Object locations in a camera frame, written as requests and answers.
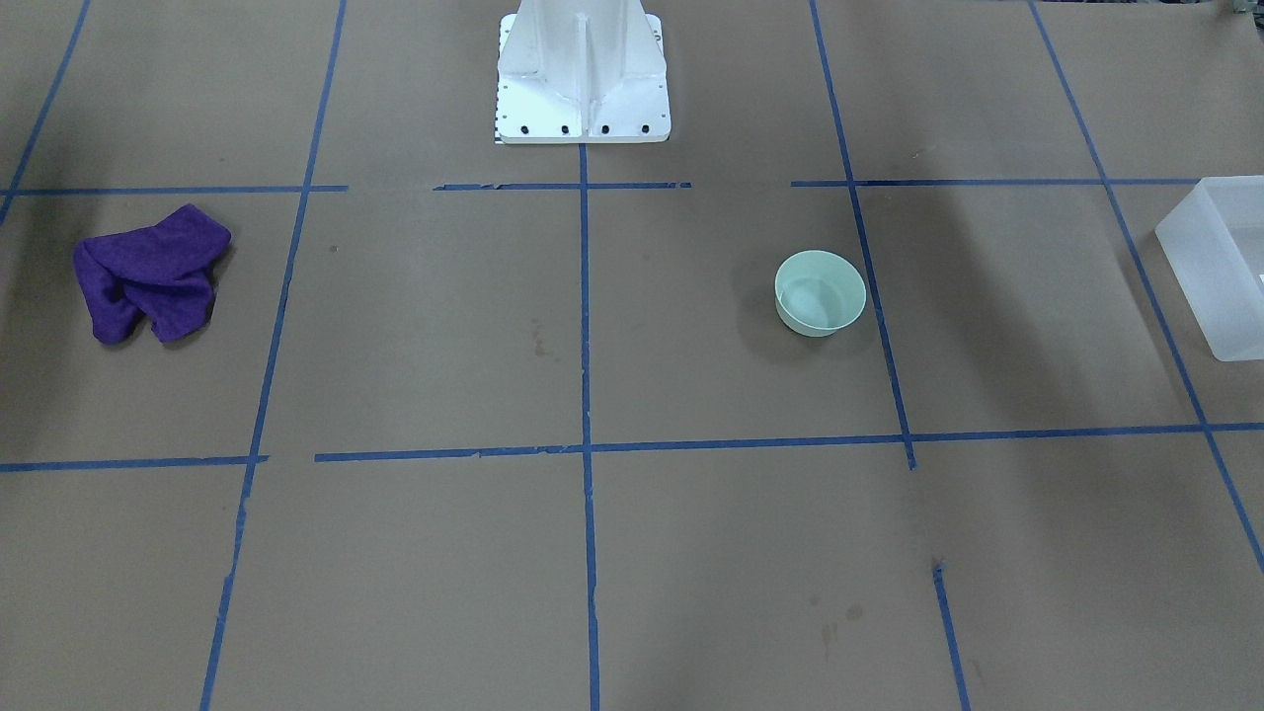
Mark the mint green plastic bowl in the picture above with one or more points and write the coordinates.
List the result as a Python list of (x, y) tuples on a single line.
[(817, 293)]

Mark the purple cloth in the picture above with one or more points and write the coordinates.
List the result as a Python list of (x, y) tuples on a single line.
[(162, 273)]

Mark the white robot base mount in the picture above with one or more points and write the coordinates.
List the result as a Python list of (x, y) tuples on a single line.
[(582, 72)]

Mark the translucent plastic storage box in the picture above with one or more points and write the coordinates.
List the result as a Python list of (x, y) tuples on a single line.
[(1213, 240)]

